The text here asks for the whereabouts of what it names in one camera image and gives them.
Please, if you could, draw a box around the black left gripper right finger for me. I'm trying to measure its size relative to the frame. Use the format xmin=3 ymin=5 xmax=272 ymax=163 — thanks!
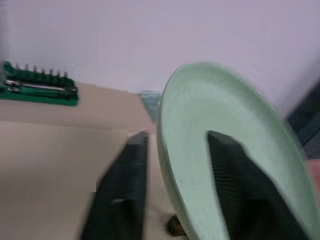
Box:
xmin=206 ymin=130 xmax=309 ymax=240

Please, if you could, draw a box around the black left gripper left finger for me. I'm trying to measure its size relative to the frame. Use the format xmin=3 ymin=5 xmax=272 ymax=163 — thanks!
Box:
xmin=80 ymin=130 xmax=149 ymax=240

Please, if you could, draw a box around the green plate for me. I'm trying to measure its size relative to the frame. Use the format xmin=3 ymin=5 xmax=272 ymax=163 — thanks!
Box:
xmin=156 ymin=62 xmax=320 ymax=240

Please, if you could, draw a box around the pink plate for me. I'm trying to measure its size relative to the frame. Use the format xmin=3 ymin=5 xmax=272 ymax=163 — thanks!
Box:
xmin=306 ymin=159 xmax=320 ymax=198

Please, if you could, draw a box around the dark blue cabinet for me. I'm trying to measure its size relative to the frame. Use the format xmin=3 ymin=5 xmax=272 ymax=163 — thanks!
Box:
xmin=284 ymin=77 xmax=320 ymax=161

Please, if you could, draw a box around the blue plate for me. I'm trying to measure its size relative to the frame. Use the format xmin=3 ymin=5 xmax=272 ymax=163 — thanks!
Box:
xmin=139 ymin=90 xmax=161 ymax=122

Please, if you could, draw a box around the green socket tool set case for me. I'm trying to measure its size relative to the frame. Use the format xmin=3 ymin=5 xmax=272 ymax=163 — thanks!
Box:
xmin=0 ymin=60 xmax=81 ymax=108

